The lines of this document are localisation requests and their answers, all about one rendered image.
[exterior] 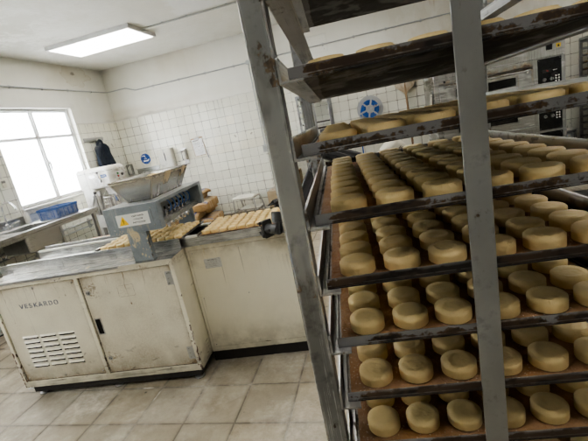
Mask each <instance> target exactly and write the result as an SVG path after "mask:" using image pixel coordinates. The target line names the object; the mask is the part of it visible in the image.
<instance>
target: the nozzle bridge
mask: <svg viewBox="0 0 588 441"><path fill-rule="evenodd" d="M187 191H188V192H189V193H190V199H189V194H188V192H187ZM183 193H185V195H186V196H185V195H184V194H183ZM179 194H181V195H182V197H183V196H185V197H186V198H187V199H189V200H188V201H187V205H186V206H185V204H184V203H183V204H184V207H181V205H179V206H180V209H179V210H178V209H177V208H176V210H177V212H173V209H172V214H170V213H169V212H168V215H169V216H167V217H165V213H164V208H163V206H165V208H166V209H167V211H168V206H167V204H170V203H169V201H170V202H171V204H172V201H173V200H177V197H178V199H179V198H181V196H180V195H179ZM175 195H176V196H177V197H175ZM171 198H172V199H171ZM181 199H182V198H181ZM167 200H169V201H167ZM173 202H174V201H173ZM203 202H204V197H203V193H202V190H201V186H200V182H199V181H194V182H189V183H184V184H182V186H179V187H177V188H175V189H173V190H170V191H169V192H166V193H164V194H161V195H159V196H157V197H156V198H153V199H147V200H142V201H137V202H132V203H127V202H126V201H125V202H123V203H121V204H118V205H116V206H112V207H110V208H108V209H105V210H103V211H102V213H103V216H104V219H105V221H106V224H107V227H108V232H109V235H110V237H114V236H119V235H127V236H128V239H129V244H130V246H131V250H132V253H133V256H134V258H135V261H136V263H144V262H150V261H155V260H156V259H157V254H156V251H155V249H154V245H153V242H152V239H151V234H150V231H151V230H156V229H161V228H164V227H166V225H165V224H166V223H168V222H169V221H171V220H173V219H175V218H176V217H178V216H179V215H181V214H182V213H184V212H185V211H187V210H188V209H189V210H190V214H188V215H187V214H186V217H184V216H183V219H182V220H181V219H179V224H180V223H187V222H194V221H196V220H195V216H194V212H193V207H194V206H195V205H197V204H199V203H203Z"/></svg>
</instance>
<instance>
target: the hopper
mask: <svg viewBox="0 0 588 441"><path fill-rule="evenodd" d="M186 167H187V164H182V165H177V166H173V167H168V168H164V169H158V170H154V171H147V172H145V173H141V174H138V175H135V176H132V177H129V178H124V179H120V180H117V181H115V182H111V183H108V184H106V185H107V186H109V187H110V188H111V189H112V190H114V191H115V192H116V193H117V194H118V195H119V196H120V197H122V198H123V199H124V200H125V201H126V202H127V203H132V202H137V201H142V200H151V199H153V198H156V197H157V196H159V195H161V194H164V193H167V192H169V191H170V190H173V189H175V188H177V187H179V186H182V182H183V178H184V176H185V172H186ZM158 172H159V173H158ZM152 173H156V174H154V175H150V176H147V175H149V174H152Z"/></svg>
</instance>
